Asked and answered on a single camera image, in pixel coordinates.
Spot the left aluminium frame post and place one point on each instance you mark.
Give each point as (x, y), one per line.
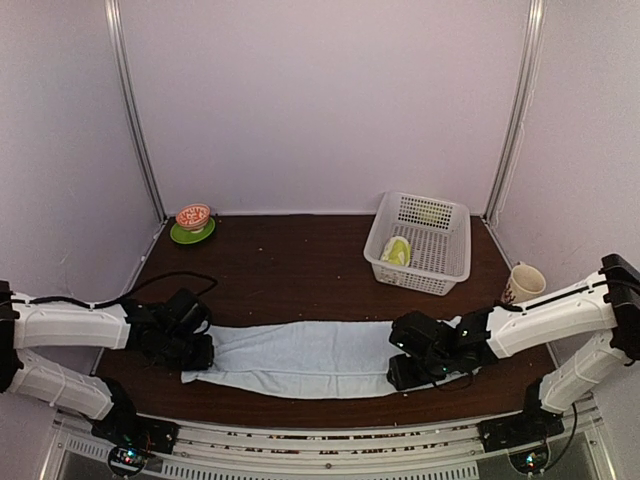
(117, 38)

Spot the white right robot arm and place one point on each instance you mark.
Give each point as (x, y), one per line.
(605, 304)

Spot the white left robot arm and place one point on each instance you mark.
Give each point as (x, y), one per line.
(29, 322)

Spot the aluminium front rail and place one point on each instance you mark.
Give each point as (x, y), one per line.
(443, 450)

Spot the beige patterned mug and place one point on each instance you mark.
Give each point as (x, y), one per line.
(525, 282)

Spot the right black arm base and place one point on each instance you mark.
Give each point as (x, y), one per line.
(532, 424)

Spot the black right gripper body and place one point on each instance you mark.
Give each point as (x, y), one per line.
(432, 370)

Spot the green plate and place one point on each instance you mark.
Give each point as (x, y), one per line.
(184, 237)

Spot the red patterned bowl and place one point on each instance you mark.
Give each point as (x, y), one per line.
(193, 218)

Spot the light blue towel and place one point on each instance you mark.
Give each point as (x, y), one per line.
(308, 360)

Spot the right aluminium frame post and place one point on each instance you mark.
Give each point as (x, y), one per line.
(525, 85)

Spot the white plastic basket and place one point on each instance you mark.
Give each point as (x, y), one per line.
(438, 233)

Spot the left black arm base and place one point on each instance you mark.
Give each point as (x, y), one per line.
(124, 427)

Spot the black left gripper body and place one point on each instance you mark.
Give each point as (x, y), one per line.
(183, 356)

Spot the aluminium frame post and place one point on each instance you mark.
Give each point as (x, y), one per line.
(525, 85)
(117, 38)

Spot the green patterned towel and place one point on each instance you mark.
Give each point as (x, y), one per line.
(397, 251)

